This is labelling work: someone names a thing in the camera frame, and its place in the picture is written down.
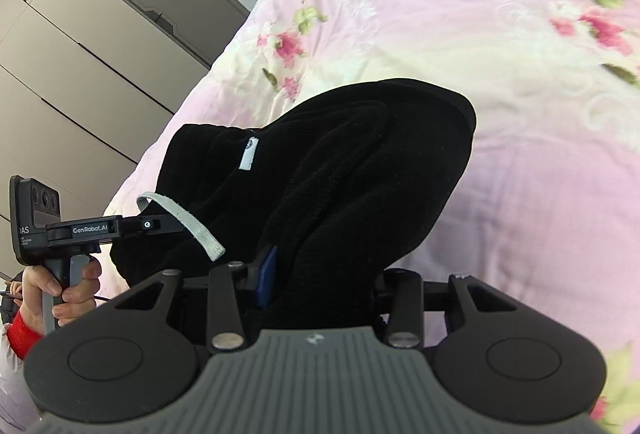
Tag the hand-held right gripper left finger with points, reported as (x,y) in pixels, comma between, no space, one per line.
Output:
(267,279)

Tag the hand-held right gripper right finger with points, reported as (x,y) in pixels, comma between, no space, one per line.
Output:
(407,304)

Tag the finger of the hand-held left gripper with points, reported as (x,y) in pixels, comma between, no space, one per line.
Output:
(150,225)

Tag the black pants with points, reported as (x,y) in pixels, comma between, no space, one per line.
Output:
(350,189)

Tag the person's left forearm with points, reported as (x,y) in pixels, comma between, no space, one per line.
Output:
(20,331)

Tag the person's left hand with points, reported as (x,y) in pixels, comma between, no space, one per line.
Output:
(75,294)

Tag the beige wardrobe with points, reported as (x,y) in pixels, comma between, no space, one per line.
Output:
(65,78)

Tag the pink floral bed sheet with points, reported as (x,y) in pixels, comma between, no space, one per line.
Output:
(525,138)

